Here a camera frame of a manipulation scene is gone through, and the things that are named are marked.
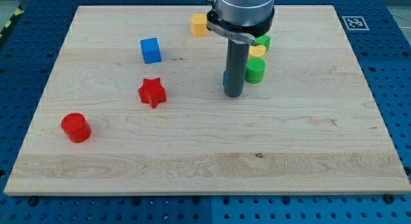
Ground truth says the red cylinder block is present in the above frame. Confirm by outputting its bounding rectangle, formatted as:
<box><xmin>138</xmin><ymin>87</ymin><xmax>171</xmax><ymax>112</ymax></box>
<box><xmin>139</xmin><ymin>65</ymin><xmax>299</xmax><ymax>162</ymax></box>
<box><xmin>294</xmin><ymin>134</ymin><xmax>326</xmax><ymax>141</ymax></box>
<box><xmin>60</xmin><ymin>112</ymin><xmax>92</xmax><ymax>143</ymax></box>

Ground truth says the red star block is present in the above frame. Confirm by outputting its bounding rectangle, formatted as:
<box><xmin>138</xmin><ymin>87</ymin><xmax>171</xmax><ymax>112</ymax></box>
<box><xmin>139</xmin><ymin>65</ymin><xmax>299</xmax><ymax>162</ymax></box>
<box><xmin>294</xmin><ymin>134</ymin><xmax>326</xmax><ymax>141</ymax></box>
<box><xmin>137</xmin><ymin>78</ymin><xmax>166</xmax><ymax>108</ymax></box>

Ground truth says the black white fiducial marker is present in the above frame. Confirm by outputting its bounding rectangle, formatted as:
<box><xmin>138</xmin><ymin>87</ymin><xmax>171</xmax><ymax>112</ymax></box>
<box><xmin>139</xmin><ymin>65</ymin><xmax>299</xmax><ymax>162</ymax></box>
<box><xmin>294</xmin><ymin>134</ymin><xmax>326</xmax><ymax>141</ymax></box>
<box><xmin>342</xmin><ymin>15</ymin><xmax>369</xmax><ymax>31</ymax></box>

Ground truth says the yellow hexagon block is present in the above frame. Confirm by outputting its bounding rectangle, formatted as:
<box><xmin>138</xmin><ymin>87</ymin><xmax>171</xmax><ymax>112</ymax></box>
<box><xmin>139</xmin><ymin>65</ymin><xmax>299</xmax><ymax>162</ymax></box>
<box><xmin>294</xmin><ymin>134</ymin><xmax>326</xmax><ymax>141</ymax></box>
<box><xmin>190</xmin><ymin>13</ymin><xmax>208</xmax><ymax>37</ymax></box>

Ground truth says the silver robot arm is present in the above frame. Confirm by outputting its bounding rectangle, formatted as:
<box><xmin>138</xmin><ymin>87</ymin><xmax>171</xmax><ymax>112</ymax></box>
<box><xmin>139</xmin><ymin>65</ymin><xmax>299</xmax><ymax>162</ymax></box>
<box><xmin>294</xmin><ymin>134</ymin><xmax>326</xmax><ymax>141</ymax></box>
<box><xmin>206</xmin><ymin>0</ymin><xmax>275</xmax><ymax>46</ymax></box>

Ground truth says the green block behind arm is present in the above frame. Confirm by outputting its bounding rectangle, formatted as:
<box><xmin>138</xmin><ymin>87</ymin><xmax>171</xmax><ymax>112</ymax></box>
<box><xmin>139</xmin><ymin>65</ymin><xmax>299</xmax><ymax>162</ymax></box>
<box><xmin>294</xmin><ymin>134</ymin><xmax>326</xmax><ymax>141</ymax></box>
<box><xmin>254</xmin><ymin>34</ymin><xmax>271</xmax><ymax>51</ymax></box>

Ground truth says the wooden board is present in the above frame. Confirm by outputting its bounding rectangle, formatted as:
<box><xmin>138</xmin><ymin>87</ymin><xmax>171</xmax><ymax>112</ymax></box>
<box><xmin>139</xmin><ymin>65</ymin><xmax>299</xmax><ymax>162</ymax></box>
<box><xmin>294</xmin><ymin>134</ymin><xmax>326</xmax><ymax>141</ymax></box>
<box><xmin>4</xmin><ymin>5</ymin><xmax>410</xmax><ymax>196</ymax></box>

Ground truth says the yellow heart block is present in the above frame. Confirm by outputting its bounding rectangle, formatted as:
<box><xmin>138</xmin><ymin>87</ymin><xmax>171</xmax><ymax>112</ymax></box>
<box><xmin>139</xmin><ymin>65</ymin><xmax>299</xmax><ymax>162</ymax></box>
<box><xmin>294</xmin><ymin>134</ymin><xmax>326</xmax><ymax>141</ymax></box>
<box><xmin>248</xmin><ymin>45</ymin><xmax>267</xmax><ymax>59</ymax></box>

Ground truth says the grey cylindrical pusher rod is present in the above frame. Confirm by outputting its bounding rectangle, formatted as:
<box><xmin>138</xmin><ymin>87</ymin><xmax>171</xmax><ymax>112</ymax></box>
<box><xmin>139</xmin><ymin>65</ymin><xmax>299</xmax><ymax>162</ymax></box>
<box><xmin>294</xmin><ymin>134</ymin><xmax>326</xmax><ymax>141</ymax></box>
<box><xmin>224</xmin><ymin>39</ymin><xmax>249</xmax><ymax>98</ymax></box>

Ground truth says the green cylinder block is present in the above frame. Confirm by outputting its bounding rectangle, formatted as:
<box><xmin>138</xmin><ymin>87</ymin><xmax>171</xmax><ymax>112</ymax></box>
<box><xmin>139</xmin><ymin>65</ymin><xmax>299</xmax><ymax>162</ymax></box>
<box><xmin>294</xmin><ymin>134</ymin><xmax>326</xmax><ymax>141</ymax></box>
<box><xmin>245</xmin><ymin>58</ymin><xmax>266</xmax><ymax>84</ymax></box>

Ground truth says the blue cube block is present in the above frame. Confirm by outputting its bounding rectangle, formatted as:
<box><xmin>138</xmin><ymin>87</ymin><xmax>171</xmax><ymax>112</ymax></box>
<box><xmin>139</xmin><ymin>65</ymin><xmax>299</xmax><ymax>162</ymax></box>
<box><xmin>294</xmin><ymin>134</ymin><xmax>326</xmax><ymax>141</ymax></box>
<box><xmin>139</xmin><ymin>38</ymin><xmax>162</xmax><ymax>64</ymax></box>

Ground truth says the blue block behind rod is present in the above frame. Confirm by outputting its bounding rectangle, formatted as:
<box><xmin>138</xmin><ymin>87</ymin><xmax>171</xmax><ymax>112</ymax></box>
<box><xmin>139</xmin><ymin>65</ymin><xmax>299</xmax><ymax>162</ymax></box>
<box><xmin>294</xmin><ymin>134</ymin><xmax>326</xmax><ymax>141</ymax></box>
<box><xmin>222</xmin><ymin>71</ymin><xmax>226</xmax><ymax>86</ymax></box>

